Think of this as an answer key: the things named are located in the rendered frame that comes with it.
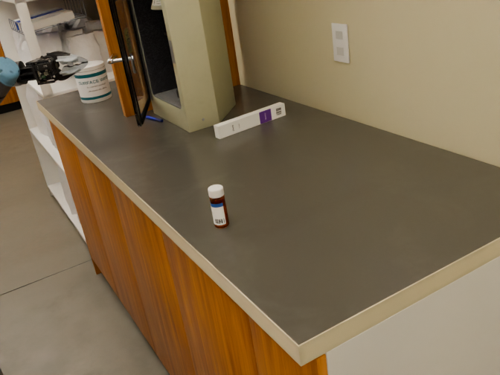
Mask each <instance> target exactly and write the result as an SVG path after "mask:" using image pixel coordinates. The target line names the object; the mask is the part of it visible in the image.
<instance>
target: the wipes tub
mask: <svg viewBox="0 0 500 375"><path fill-rule="evenodd" d="M74 78H75V80H76V84H77V88H78V91H79V94H80V99H81V101H82V102H83V103H97V102H101V101H104V100H107V99H109V98H110V97H111V96H112V92H111V89H110V85H109V80H108V77H107V73H106V68H105V65H104V61H102V60H93V61H88V64H87V66H86V67H85V68H84V69H82V70H81V71H79V72H77V73H76V74H74Z"/></svg>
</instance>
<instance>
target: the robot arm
mask: <svg viewBox="0 0 500 375"><path fill-rule="evenodd" d="M59 62H60V63H61V64H62V65H64V64H67V63H69V62H71V63H75V62H80V63H81V64H75V65H73V66H69V65H65V66H64V67H63V68H62V71H61V69H59V67H60V64H59ZM87 64H88V60H87V59H85V58H83V57H80V56H77V55H74V54H70V53H66V52H63V51H53V52H51V53H47V55H45V56H41V57H40V58H36V59H35V60H31V61H30V62H27V63H25V64H24V63H23V62H22V61H18V62H14V61H13V60H12V59H10V58H7V57H0V104H1V102H2V101H3V100H4V98H5V97H6V95H7V93H8V92H9V91H10V89H11V88H12V87H14V86H21V85H23V84H27V83H28V81H31V80H36V81H37V84H38V85H43V84H48V83H55V82H56V81H57V80H60V81H62V80H66V79H68V78H69V77H71V76H72V75H74V74H76V73H77V72H79V71H81V70H82V69H84V68H85V67H86V66H87ZM25 65H26V66H25ZM47 80H51V81H47Z"/></svg>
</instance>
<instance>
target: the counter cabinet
mask: <svg viewBox="0 0 500 375"><path fill-rule="evenodd" d="M49 122H50V125H51V129H52V132H53V134H54V139H55V141H56V144H57V149H58V151H59V154H60V158H61V161H62V165H63V168H64V171H65V175H66V178H67V180H68V185H69V187H70V190H71V195H72V197H73V200H74V204H75V207H76V209H77V214H78V217H79V219H80V224H81V226H82V229H83V233H84V236H85V238H86V243H87V246H88V248H89V253H90V255H91V258H92V262H93V265H94V270H95V272H96V274H100V273H101V272H102V274H103V276H104V277H105V279H106V280H107V281H108V283H109V285H110V286H111V287H112V289H113V290H114V292H115V294H116V295H117V296H118V298H119V299H120V301H121V303H122V304H123V305H124V307H125V308H126V310H127V312H128V313H129V314H130V316H131V317H132V319H133V321H134V322H135V323H136V324H137V326H138V328H139V329H140V331H141V332H142V333H143V335H144V337H145V338H146V340H147V341H148V342H149V344H150V346H151V347H152V349H153V350H154V351H155V353H156V355H157V356H158V358H159V359H160V360H161V362H162V364H163V365H164V366H165V368H166V369H167V371H168V373H169V374H170V375H500V256H499V257H497V258H495V259H494V260H491V261H490V262H488V263H486V264H484V265H483V266H481V267H479V268H477V269H475V270H474V271H472V272H470V273H469V274H467V275H464V276H463V277H462V278H459V279H457V280H456V281H454V282H452V283H450V284H449V285H447V286H445V287H443V288H442V289H439V290H438V291H436V292H434V293H432V294H431V295H429V296H427V297H425V298H423V299H422V300H420V301H418V302H417V303H415V304H412V305H411V306H410V307H407V308H405V309H404V310H402V311H400V312H398V313H397V314H395V315H393V316H391V317H390V318H387V319H386V320H384V321H382V322H380V323H378V324H377V325H375V326H373V327H371V328H370V329H368V330H366V331H364V332H363V333H360V334H359V335H358V336H355V337H353V338H352V339H350V340H348V341H346V342H345V343H343V344H341V345H339V346H338V347H335V348H333V349H332V350H330V351H328V352H326V353H325V354H323V355H321V356H319V357H318V358H316V359H314V360H312V361H311V362H308V363H307V364H305V365H303V366H300V365H299V364H298V363H297V362H296V361H295V360H294V359H293V358H292V357H291V356H290V355H289V354H288V353H287V352H286V351H285V350H284V349H283V348H282V347H281V346H280V345H279V344H278V343H277V342H276V341H275V340H274V339H273V338H272V337H270V336H269V335H268V334H267V333H266V332H265V331H264V330H263V329H262V328H261V327H260V326H259V325H258V324H257V323H256V322H255V321H254V320H253V319H252V318H251V317H250V316H249V315H248V314H247V313H246V312H245V311H244V310H243V309H242V308H241V307H240V306H239V305H238V304H237V303H236V302H235V301H233V300H232V299H231V298H230V297H229V296H228V295H227V294H226V293H225V292H224V291H223V290H222V289H221V288H220V287H219V286H218V285H217V284H216V283H215V282H214V281H213V280H212V279H211V278H210V277H209V276H208V275H207V274H206V273H205V272H204V271H203V270H202V269H201V268H200V267H199V266H198V265H197V264H195V263H194V262H193V261H192V260H191V259H190V258H189V257H188V256H187V255H186V254H185V253H184V252H183V251H182V250H181V249H180V248H179V247H178V246H177V245H176V244H175V243H174V242H173V241H172V240H171V239H170V238H169V237H168V236H167V235H166V234H165V233H164V232H163V231H162V230H161V229H160V228H159V227H158V226H157V225H156V224H155V223H154V222H153V221H152V220H151V219H150V218H149V217H148V216H147V215H146V214H145V213H144V212H143V211H142V210H141V209H140V208H139V207H138V206H137V205H136V204H135V203H134V202H133V201H132V200H131V199H130V198H129V197H128V196H127V195H126V194H125V193H124V192H123V191H122V190H120V189H119V188H118V187H117V186H116V185H115V184H114V183H113V182H112V181H111V180H110V179H109V178H108V177H107V176H106V175H105V174H104V173H103V172H102V171H101V170H100V169H99V168H98V167H97V166H96V165H95V164H94V163H93V162H92V161H91V160H90V159H89V158H88V157H87V156H86V155H85V154H84V153H83V152H82V151H80V150H79V149H78V148H77V147H76V146H75V145H74V144H73V143H72V142H71V141H70V140H69V139H68V138H67V137H66V136H65V135H64V134H63V133H62V132H61V131H60V130H59V129H58V128H57V127H56V126H55V125H54V124H53V123H52V122H51V121H50V120H49Z"/></svg>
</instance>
